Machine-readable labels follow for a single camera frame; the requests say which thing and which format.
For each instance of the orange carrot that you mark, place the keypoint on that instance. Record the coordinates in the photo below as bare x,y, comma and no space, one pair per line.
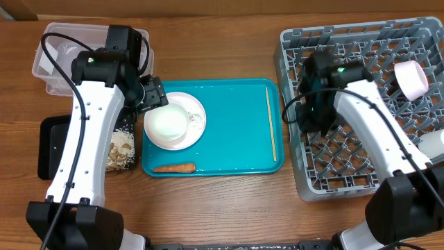
184,168

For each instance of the grey plastic dishwasher rack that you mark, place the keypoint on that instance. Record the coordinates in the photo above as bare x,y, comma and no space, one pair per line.
335,165

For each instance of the teal plastic serving tray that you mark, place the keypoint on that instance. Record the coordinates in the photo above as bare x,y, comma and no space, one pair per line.
236,139

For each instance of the large white plate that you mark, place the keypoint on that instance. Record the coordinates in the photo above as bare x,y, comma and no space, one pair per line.
197,122

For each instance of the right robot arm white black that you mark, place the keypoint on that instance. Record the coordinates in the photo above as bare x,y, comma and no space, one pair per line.
409,200

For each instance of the black waste tray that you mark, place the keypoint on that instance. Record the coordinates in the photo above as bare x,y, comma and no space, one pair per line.
53,134

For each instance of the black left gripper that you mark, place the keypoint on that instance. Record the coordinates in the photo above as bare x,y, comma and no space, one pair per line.
156,95

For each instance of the clear plastic waste bin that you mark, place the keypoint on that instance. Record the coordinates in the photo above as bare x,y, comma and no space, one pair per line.
63,51

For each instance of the wooden chopstick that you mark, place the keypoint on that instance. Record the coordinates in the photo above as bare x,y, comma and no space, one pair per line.
270,120

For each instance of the small white plate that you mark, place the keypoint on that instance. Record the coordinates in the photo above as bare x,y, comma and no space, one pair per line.
411,79

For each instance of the rice and food scraps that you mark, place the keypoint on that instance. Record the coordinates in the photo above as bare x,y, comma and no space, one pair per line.
122,151

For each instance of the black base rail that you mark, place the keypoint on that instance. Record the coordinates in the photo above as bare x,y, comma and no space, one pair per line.
243,246

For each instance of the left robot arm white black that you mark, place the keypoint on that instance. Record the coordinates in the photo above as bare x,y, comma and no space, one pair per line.
105,82

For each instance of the white bowl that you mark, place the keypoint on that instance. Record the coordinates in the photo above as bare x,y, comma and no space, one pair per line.
167,123

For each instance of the white paper cup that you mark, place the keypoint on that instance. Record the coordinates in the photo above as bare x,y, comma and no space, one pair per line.
431,144

